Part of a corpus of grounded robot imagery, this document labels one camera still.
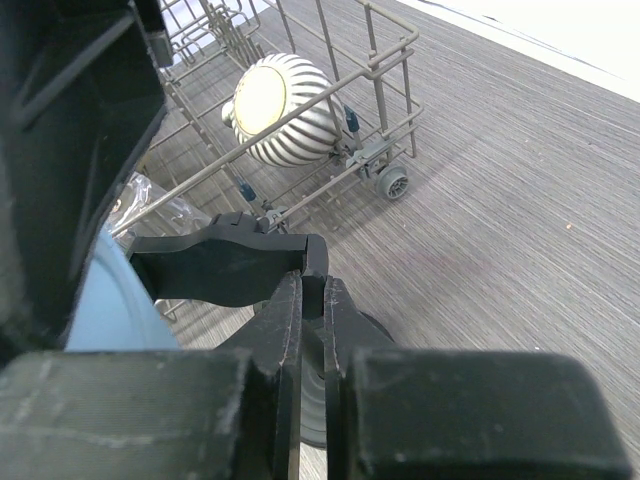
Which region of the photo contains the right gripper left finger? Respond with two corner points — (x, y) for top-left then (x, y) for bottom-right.
(1, 273), (302, 479)

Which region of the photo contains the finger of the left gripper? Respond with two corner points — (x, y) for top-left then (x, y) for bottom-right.
(1, 1), (166, 350)

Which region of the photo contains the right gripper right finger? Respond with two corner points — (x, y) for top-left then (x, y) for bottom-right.
(324, 278), (633, 479)

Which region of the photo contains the black phone stand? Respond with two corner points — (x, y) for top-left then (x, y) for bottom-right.
(129, 214), (393, 448)

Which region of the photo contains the phone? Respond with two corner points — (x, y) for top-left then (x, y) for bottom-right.
(65, 228), (180, 352)

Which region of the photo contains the clear glass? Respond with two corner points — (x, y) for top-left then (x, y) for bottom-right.
(106, 173), (211, 244)

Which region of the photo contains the white ribbed cup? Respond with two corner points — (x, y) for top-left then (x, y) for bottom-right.
(221, 53), (342, 168)

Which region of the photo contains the grey wire dish rack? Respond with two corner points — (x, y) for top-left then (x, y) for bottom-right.
(109, 1), (422, 246)

